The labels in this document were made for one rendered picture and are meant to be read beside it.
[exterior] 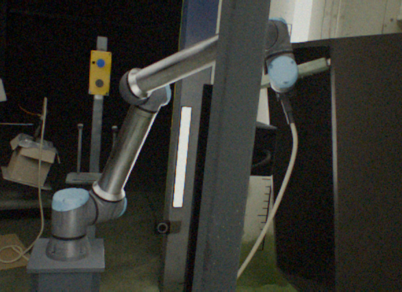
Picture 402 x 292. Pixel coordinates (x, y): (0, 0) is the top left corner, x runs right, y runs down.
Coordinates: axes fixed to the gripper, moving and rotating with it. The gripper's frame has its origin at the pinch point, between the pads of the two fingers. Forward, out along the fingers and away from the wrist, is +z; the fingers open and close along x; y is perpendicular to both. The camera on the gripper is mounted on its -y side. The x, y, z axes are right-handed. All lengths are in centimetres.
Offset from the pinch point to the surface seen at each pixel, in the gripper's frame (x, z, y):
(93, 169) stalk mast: -124, 76, 5
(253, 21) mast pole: -6, -116, 11
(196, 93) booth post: -47, 76, -22
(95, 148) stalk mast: -118, 74, -7
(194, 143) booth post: -58, 81, 6
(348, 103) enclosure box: 20.6, -9.5, 15.1
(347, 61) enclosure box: 23.8, -13.3, 0.9
